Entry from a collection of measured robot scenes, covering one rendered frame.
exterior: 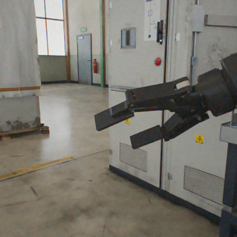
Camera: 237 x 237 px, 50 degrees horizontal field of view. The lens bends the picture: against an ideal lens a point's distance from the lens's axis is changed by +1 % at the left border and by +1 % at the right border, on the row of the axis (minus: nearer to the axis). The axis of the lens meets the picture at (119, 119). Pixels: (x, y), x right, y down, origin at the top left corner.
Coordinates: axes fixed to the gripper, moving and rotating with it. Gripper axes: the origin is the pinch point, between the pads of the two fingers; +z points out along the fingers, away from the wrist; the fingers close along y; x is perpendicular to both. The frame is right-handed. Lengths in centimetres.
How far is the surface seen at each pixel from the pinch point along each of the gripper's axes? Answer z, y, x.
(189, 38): -17, 45, 49
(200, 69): -16, 59, 42
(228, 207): -7, 63, -13
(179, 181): 29, 148, 18
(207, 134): -4, 124, 36
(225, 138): -15, 49, 7
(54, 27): 498, 632, 933
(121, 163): 80, 165, 52
